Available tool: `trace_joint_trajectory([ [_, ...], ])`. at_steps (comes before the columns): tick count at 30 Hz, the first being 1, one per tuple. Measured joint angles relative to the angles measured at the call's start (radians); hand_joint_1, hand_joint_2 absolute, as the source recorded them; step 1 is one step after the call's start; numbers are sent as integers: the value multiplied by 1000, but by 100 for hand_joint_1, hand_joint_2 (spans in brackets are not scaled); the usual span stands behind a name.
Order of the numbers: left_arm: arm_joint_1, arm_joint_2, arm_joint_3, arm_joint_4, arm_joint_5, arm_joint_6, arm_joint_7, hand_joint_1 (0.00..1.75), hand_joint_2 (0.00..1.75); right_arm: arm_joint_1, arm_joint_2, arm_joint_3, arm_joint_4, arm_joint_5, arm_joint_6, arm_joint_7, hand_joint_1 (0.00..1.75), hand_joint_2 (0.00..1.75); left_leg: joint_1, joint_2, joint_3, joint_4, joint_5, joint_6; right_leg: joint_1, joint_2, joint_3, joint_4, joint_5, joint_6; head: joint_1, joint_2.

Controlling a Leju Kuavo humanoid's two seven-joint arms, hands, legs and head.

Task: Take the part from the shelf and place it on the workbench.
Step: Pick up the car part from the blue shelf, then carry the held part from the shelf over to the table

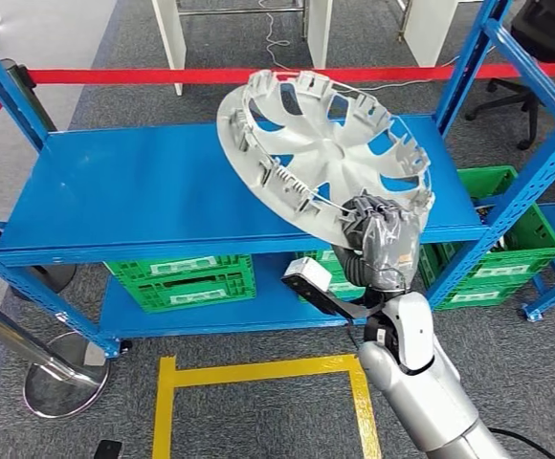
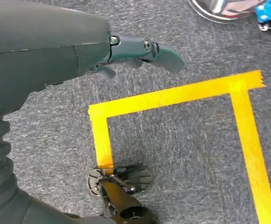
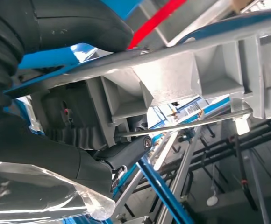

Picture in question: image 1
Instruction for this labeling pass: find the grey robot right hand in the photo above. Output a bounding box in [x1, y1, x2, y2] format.
[340, 194, 422, 294]

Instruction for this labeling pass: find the silver plastic wheel hubcap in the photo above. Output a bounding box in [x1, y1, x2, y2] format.
[216, 69, 435, 250]

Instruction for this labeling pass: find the blue metal shelf rack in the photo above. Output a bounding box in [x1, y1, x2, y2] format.
[521, 196, 555, 324]
[0, 0, 555, 360]

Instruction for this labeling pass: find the white table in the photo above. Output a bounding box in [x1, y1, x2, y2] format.
[401, 0, 460, 68]
[151, 0, 333, 97]

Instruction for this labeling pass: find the black office chair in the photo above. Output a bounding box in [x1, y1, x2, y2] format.
[464, 0, 555, 151]

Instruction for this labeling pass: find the long red barrier belt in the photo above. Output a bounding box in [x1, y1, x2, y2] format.
[26, 61, 555, 87]

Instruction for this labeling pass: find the black flat object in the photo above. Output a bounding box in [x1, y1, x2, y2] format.
[92, 439, 123, 459]

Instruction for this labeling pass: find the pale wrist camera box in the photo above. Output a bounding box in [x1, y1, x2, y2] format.
[282, 256, 383, 321]

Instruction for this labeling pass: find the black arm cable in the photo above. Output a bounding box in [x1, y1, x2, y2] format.
[488, 426, 555, 459]

